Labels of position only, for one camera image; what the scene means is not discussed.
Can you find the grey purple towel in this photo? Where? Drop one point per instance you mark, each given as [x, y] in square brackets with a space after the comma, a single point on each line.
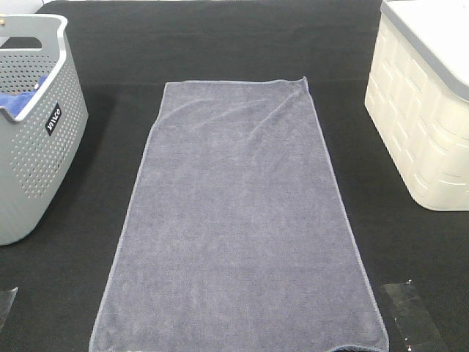
[236, 237]

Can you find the blue towel in basket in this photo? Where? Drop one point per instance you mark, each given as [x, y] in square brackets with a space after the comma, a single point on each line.
[13, 103]

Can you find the grey perforated laundry basket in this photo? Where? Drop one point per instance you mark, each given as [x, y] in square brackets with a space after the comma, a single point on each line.
[40, 140]

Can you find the white storage bin grey rim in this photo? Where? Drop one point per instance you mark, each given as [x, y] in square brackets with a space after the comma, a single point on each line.
[417, 97]

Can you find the clear tape strip right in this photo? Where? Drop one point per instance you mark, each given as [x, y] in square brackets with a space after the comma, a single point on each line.
[411, 317]

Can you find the clear tape strip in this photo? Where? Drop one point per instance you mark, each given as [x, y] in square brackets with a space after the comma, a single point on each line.
[7, 298]
[411, 317]

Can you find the clear tape strip left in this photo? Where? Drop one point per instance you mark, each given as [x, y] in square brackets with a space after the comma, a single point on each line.
[7, 298]

